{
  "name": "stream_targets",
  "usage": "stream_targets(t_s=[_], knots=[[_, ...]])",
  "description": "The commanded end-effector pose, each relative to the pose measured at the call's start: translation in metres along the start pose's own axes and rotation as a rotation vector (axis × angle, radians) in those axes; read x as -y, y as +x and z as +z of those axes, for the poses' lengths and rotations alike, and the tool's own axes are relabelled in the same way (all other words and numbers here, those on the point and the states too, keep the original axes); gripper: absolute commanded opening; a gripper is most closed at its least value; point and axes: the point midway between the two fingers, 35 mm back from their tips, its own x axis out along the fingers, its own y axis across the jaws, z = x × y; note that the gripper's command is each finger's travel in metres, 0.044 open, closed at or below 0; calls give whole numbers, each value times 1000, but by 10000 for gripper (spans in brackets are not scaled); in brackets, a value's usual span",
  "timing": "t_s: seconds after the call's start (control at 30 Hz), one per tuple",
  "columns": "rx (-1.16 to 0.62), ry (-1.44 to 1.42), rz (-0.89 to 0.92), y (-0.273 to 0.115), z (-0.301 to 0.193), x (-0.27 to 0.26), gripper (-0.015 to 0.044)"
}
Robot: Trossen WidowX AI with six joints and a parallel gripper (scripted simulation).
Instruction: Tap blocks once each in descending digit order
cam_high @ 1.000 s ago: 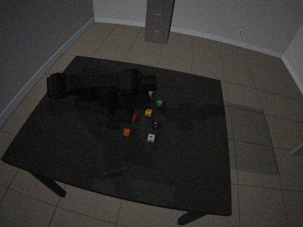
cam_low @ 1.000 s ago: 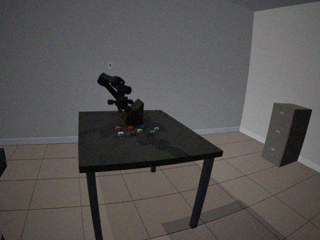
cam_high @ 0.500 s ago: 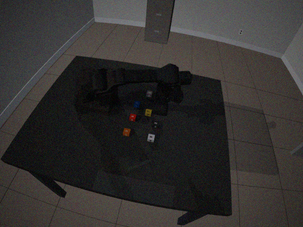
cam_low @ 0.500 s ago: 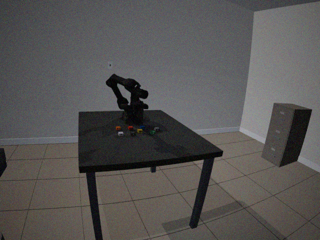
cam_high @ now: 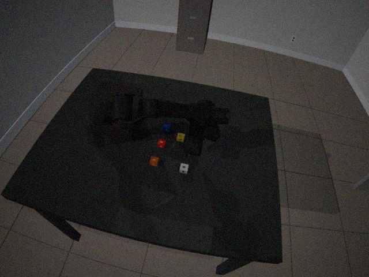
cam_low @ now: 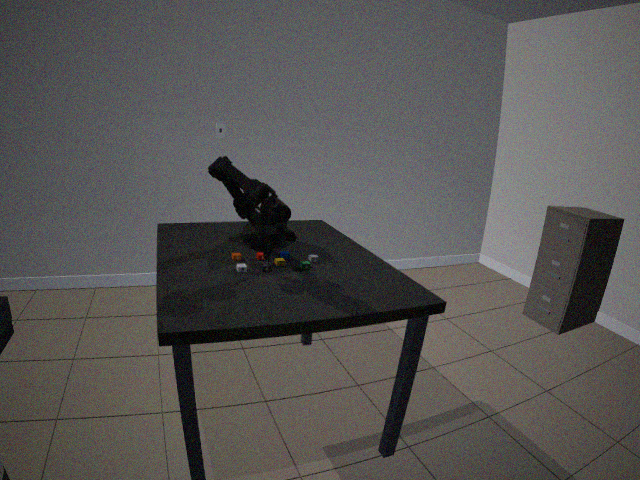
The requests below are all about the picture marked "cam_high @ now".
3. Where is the orange block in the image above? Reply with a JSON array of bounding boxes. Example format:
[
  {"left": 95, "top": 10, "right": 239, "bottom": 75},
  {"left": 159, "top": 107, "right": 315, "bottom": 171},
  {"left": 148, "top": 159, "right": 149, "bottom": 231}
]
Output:
[{"left": 150, "top": 157, "right": 159, "bottom": 167}]

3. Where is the yellow block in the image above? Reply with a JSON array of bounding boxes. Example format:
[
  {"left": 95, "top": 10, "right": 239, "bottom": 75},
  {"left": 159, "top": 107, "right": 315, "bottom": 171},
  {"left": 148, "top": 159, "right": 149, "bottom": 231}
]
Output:
[{"left": 176, "top": 133, "right": 185, "bottom": 142}]

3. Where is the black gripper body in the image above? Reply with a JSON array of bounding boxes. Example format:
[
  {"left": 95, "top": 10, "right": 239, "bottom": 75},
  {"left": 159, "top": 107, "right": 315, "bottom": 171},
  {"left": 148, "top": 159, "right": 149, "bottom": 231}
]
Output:
[{"left": 184, "top": 123, "right": 206, "bottom": 156}]

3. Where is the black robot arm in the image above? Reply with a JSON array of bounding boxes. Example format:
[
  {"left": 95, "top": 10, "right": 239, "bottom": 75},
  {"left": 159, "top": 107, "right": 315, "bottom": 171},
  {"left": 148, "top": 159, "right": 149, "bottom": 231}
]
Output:
[{"left": 99, "top": 92, "right": 231, "bottom": 142}]

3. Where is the red block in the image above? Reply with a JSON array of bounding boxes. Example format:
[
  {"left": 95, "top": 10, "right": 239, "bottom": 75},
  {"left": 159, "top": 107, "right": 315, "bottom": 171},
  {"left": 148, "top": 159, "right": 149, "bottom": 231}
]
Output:
[{"left": 157, "top": 139, "right": 166, "bottom": 148}]

